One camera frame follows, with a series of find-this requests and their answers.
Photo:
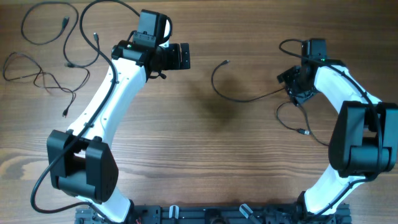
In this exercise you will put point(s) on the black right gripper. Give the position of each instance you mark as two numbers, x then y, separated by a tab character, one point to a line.
285	78

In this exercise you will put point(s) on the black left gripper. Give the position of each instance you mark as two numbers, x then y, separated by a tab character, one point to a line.
175	63

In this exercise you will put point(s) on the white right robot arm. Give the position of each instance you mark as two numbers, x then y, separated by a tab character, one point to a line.
363	143

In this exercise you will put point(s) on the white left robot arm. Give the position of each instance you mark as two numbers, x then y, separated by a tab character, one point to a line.
81	163

